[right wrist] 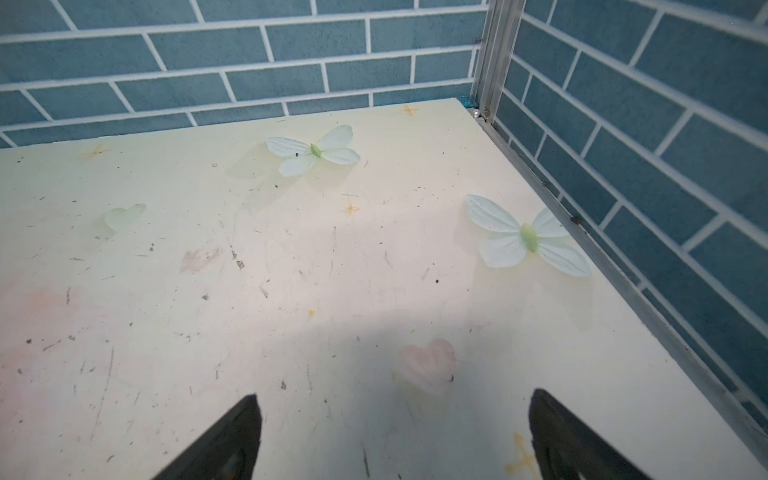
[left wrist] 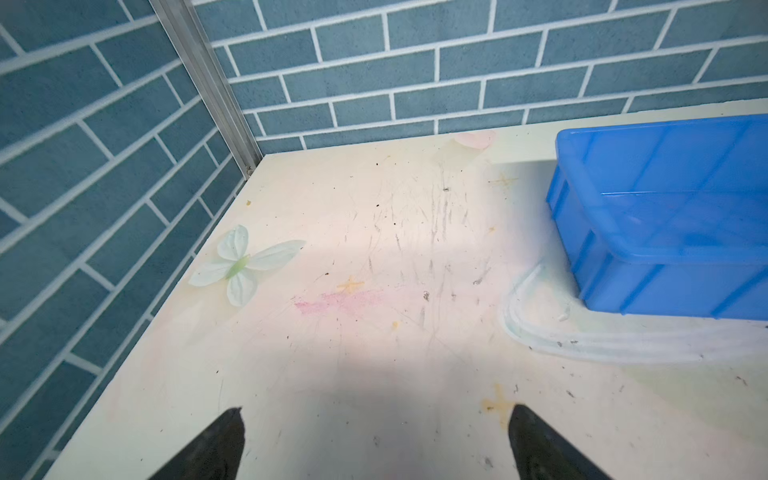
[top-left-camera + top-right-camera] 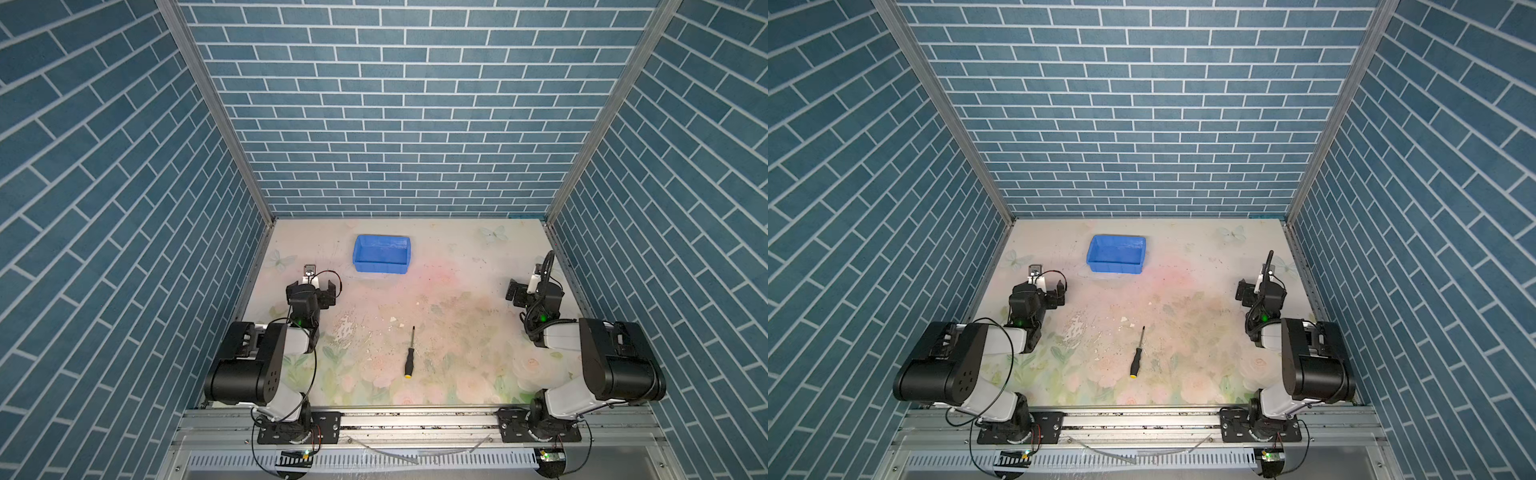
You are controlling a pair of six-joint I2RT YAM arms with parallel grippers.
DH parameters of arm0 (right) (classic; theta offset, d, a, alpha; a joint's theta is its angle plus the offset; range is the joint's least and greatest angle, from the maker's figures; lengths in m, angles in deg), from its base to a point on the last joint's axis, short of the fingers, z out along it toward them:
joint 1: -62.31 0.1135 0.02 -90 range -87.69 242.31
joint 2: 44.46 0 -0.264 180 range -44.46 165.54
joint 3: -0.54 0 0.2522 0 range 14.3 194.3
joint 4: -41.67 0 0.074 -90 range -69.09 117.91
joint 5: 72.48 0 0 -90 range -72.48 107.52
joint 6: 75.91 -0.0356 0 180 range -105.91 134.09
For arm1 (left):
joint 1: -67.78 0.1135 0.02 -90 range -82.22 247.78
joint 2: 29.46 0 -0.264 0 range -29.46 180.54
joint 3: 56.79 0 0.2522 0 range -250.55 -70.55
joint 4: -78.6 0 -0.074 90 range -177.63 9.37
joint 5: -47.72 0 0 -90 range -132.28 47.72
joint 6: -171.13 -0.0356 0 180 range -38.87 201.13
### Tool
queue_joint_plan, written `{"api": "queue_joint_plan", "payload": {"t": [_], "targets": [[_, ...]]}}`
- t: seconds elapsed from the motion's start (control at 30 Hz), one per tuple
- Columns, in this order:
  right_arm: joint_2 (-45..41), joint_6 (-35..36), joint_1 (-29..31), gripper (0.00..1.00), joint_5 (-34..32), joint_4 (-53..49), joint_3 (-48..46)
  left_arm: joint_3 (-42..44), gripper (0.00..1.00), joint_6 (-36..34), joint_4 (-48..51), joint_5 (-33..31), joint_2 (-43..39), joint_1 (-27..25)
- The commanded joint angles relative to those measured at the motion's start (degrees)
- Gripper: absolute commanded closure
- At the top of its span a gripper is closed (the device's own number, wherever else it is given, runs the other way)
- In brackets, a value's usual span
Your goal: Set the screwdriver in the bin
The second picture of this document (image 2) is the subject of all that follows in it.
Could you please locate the blue plastic bin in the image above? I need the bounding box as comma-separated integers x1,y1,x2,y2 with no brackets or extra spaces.
546,115,767,321

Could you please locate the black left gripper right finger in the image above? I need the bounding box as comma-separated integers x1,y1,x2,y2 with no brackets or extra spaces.
508,404,610,480

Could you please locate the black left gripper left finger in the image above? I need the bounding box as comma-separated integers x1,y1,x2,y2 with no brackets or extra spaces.
150,407,245,480

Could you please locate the aluminium corner post left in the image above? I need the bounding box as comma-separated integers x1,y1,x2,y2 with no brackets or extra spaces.
150,0,263,179

